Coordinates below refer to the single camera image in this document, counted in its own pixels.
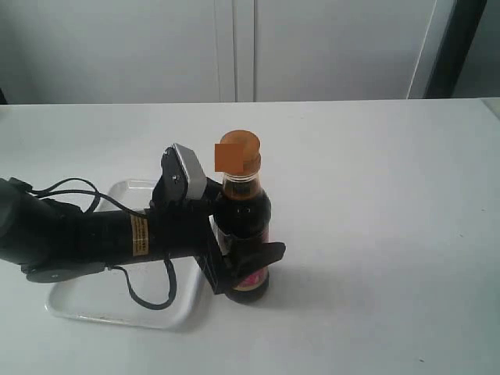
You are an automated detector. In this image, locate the white rectangular plastic tray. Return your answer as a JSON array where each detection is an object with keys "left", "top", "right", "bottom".
[{"left": 45, "top": 180, "right": 206, "bottom": 331}]

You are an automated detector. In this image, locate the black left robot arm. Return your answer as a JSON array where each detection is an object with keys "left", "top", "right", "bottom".
[{"left": 1, "top": 144, "right": 285, "bottom": 299}]

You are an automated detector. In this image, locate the dark vertical post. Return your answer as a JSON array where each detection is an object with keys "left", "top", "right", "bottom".
[{"left": 423, "top": 0, "right": 488, "bottom": 99}]

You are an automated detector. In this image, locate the dark soy sauce bottle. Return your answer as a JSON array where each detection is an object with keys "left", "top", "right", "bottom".
[{"left": 212, "top": 129, "right": 273, "bottom": 304}]

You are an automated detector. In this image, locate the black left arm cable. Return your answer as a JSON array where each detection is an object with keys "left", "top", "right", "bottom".
[{"left": 29, "top": 178, "right": 179, "bottom": 312}]

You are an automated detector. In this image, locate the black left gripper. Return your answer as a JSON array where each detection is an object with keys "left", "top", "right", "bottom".
[{"left": 148, "top": 146, "right": 286, "bottom": 295}]

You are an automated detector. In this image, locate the white cabinet with doors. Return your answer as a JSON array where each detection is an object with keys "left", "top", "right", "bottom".
[{"left": 1, "top": 1, "right": 454, "bottom": 104}]

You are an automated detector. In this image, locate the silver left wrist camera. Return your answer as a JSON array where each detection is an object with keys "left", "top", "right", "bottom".
[{"left": 173, "top": 143, "right": 207, "bottom": 200}]

